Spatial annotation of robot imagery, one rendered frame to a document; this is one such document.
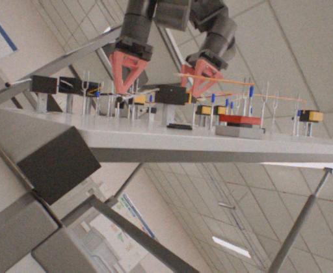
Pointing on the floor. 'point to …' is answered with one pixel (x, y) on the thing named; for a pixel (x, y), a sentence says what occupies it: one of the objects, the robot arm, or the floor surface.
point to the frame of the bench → (32, 239)
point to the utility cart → (93, 256)
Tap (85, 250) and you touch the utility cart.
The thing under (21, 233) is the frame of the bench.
